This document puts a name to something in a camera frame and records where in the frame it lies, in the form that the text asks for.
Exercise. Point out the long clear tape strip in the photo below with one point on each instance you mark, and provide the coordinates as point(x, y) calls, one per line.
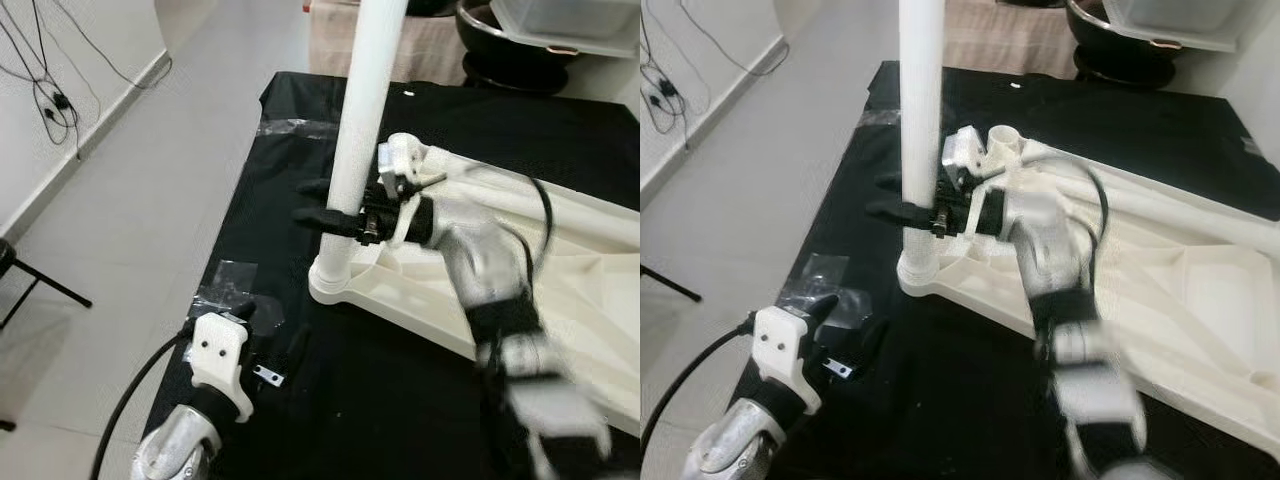
point(878, 116)
point(295, 128)

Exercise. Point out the black tablecloth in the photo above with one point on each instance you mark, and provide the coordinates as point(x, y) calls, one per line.
point(950, 400)
point(350, 400)

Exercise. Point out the white plastic table leg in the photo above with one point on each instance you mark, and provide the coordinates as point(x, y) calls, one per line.
point(580, 205)
point(920, 100)
point(365, 100)
point(1200, 195)

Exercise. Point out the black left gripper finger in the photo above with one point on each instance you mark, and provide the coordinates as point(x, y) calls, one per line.
point(242, 310)
point(824, 306)
point(296, 350)
point(870, 342)

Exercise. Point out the black round basin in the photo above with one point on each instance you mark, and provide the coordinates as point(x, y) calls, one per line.
point(500, 55)
point(1110, 50)

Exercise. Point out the short clear tape strip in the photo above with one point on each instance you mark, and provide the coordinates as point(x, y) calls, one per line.
point(1250, 146)

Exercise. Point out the beige woven rug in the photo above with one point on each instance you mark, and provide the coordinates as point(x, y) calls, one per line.
point(420, 45)
point(1000, 40)

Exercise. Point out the cross-shaped clear tape patch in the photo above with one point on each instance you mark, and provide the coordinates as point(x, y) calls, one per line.
point(820, 280)
point(230, 285)

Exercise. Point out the black power adapter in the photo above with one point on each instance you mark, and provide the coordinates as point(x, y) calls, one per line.
point(664, 92)
point(60, 101)

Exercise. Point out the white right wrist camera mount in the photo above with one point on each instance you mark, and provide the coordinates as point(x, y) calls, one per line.
point(962, 150)
point(400, 165)

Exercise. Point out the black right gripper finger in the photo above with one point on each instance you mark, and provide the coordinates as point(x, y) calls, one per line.
point(328, 222)
point(900, 212)
point(891, 181)
point(316, 187)

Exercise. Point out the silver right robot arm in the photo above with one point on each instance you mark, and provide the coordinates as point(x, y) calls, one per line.
point(1050, 240)
point(490, 260)

